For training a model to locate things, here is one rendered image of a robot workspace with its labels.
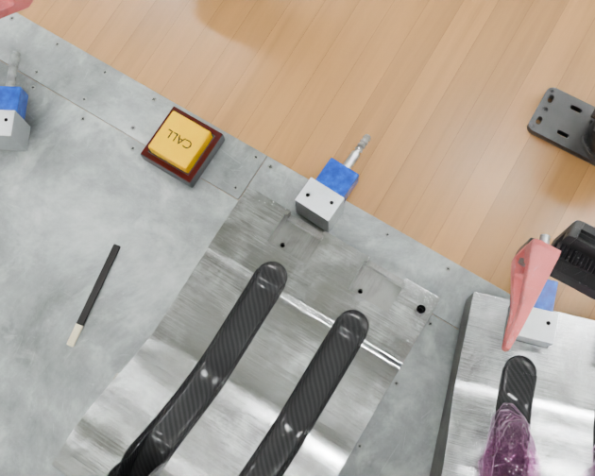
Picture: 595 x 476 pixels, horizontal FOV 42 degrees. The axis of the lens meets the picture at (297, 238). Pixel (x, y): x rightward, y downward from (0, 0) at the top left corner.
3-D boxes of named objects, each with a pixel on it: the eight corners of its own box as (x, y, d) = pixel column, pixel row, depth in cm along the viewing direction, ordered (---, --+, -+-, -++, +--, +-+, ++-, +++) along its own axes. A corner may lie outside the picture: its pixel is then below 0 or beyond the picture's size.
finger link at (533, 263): (585, 382, 50) (645, 261, 52) (485, 328, 51) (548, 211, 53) (555, 388, 57) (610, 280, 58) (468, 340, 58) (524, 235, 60)
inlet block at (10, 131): (6, 61, 107) (-11, 42, 101) (41, 62, 106) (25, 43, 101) (-9, 149, 103) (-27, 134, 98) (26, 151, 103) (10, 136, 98)
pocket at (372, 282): (365, 263, 92) (367, 255, 88) (404, 285, 91) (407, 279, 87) (347, 295, 91) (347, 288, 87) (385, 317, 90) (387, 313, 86)
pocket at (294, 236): (289, 217, 94) (288, 209, 90) (327, 239, 93) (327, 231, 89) (269, 248, 93) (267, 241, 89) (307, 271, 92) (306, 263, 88)
